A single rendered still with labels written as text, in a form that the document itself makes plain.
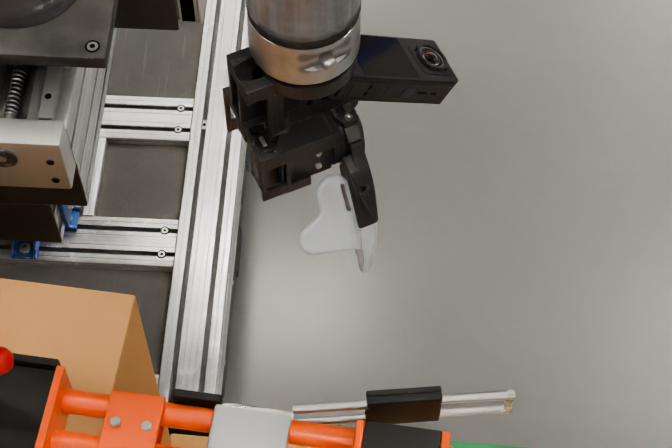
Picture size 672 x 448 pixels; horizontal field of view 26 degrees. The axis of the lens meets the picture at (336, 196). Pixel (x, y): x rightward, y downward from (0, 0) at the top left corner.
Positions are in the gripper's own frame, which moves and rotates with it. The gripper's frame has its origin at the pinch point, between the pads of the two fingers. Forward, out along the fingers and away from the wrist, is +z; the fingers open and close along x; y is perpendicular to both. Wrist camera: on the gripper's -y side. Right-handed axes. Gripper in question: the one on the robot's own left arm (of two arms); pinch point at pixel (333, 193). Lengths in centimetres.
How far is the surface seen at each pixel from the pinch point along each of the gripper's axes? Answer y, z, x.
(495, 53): -77, 131, -92
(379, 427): 0.8, 21.4, 11.5
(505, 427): -41, 131, -21
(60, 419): 26.1, 24.2, -2.2
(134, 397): 19.4, 22.3, -0.6
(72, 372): 23.4, 36.7, -12.6
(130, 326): 16.1, 37.6, -15.5
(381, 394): -0.7, 21.4, 8.7
